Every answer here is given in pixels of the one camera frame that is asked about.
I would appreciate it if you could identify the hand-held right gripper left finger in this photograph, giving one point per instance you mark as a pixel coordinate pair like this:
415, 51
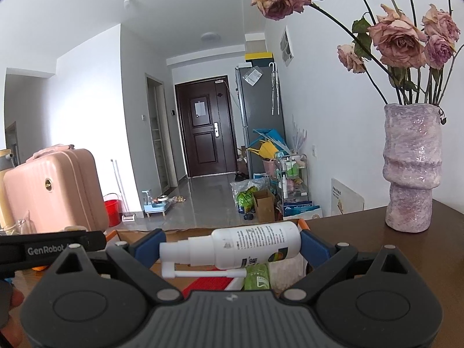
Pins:
145, 248

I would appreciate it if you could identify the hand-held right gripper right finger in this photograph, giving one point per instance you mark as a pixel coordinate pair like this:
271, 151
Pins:
319, 250

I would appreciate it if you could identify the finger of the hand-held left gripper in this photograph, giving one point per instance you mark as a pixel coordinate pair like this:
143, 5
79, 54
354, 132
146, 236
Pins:
43, 240

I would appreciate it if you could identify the red cardboard box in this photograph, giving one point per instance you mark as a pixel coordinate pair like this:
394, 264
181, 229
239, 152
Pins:
174, 234

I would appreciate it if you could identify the white spray bottle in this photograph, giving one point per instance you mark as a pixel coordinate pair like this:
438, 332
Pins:
253, 243

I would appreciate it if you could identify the green spray bottle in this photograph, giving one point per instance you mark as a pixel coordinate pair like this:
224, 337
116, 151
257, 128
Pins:
257, 279

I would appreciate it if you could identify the red white lint brush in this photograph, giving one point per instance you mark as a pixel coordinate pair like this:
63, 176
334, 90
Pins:
210, 283

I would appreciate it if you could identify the person's left hand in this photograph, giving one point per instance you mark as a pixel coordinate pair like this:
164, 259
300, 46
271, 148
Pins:
16, 299

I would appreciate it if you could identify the tangerine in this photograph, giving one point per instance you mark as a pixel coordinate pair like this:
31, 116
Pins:
39, 268

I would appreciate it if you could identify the clear glass cup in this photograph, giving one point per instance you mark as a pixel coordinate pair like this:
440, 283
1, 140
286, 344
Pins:
23, 224

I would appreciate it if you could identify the white mop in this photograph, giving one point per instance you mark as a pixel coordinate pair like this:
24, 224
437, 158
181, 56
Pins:
128, 218

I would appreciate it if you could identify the blue pet feeder stand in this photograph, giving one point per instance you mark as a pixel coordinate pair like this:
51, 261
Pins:
156, 208

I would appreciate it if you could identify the blue white carton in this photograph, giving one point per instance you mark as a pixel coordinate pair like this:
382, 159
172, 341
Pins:
301, 210

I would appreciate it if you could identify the pink suitcase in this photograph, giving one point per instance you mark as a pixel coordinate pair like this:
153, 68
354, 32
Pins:
54, 195

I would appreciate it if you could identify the red bucket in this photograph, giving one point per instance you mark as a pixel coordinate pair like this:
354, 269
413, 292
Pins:
112, 212

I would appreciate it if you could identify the white board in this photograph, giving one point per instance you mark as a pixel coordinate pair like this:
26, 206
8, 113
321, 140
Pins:
346, 197

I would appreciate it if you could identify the brown cardboard box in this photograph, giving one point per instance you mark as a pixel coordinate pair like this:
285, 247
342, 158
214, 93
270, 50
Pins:
264, 206

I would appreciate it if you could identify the metal storage trolley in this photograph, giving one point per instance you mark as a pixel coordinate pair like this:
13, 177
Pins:
292, 177

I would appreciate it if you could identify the black shoe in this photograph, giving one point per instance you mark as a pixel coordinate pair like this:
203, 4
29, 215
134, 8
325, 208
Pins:
248, 216

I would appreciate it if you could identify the clear bag with green packs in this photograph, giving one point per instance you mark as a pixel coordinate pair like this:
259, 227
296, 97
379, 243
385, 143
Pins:
246, 199

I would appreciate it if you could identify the pink bin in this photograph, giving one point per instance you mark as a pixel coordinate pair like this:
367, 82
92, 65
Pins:
269, 168

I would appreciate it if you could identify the grey side door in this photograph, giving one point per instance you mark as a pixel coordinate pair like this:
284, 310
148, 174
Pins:
157, 141

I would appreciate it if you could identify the pale dried branches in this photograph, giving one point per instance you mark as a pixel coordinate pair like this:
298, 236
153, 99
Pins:
300, 139

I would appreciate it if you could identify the yellow bag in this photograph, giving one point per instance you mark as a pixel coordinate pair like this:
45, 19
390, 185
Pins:
266, 150

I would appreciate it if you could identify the brown cardboard pieces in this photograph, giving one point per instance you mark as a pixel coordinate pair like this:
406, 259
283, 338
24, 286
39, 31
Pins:
243, 159

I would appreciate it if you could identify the dark brown entrance door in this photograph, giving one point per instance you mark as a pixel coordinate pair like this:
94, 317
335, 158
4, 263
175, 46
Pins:
205, 145

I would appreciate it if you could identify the purple ceramic vase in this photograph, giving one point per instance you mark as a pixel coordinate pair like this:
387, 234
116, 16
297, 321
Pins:
413, 174

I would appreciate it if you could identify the blue bag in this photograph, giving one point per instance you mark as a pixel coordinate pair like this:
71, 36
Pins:
273, 136

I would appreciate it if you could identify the grey refrigerator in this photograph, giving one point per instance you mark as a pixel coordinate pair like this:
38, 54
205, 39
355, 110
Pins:
257, 116

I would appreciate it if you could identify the white paper notice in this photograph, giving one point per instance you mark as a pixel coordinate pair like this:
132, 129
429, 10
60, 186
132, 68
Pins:
200, 108

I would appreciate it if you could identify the clear folded umbrella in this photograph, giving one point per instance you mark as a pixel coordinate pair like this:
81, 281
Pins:
274, 90

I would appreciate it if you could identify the clear plastic packet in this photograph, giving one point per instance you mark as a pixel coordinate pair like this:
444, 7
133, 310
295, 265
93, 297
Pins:
252, 77

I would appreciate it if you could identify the yellow black box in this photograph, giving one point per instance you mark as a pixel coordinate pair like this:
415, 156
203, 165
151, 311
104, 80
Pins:
259, 56

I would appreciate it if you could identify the round ceiling lamp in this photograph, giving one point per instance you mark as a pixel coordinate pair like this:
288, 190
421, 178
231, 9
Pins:
210, 37

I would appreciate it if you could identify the dried pink rose bouquet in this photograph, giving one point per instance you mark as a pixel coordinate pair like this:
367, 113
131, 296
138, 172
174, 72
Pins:
398, 40

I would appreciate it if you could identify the white wall panel box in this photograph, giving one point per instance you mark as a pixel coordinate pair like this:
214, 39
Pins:
286, 45

